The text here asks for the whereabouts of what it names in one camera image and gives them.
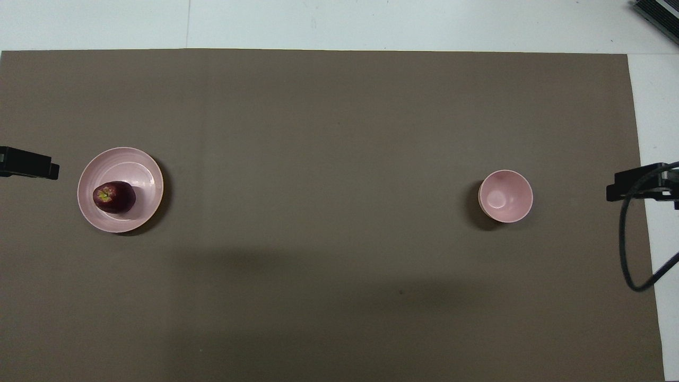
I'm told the brown table mat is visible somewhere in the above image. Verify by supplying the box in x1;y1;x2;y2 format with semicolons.
0;49;665;382

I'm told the black ribbed device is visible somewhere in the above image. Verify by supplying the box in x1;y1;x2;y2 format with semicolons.
634;0;679;30

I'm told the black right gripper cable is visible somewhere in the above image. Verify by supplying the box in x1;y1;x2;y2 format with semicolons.
620;162;679;292

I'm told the dark red apple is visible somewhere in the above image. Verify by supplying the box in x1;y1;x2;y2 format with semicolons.
93;181;136;214

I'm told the pink plate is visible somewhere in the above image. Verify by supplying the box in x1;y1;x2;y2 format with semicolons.
77;147;164;233

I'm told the pink bowl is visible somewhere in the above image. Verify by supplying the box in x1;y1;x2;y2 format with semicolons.
478;169;534;223

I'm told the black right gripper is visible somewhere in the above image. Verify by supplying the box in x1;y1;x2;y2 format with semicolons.
606;162;679;210

